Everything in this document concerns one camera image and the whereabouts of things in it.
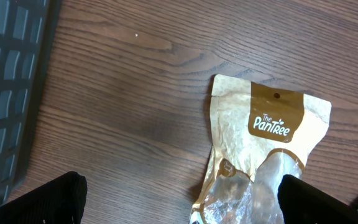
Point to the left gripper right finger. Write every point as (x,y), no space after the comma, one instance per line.
(302,203)

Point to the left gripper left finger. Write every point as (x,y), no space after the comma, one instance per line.
(62,200)

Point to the brown Pantree snack bag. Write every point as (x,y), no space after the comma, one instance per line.
(260,134)

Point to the dark grey plastic basket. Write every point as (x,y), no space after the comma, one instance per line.
(27,29)

